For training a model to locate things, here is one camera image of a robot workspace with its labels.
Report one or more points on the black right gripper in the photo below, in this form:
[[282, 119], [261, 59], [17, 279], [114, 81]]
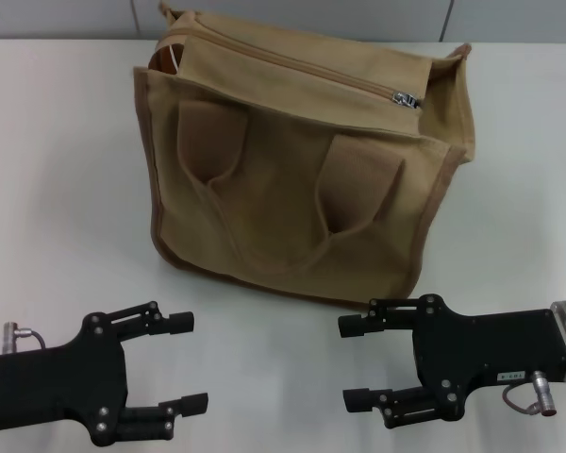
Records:
[[490, 349]]

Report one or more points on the silver zipper pull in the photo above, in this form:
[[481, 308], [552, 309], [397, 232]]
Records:
[[405, 99]]

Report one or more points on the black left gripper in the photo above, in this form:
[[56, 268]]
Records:
[[52, 382]]

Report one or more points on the khaki canvas food bag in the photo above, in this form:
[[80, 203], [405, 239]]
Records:
[[283, 212]]

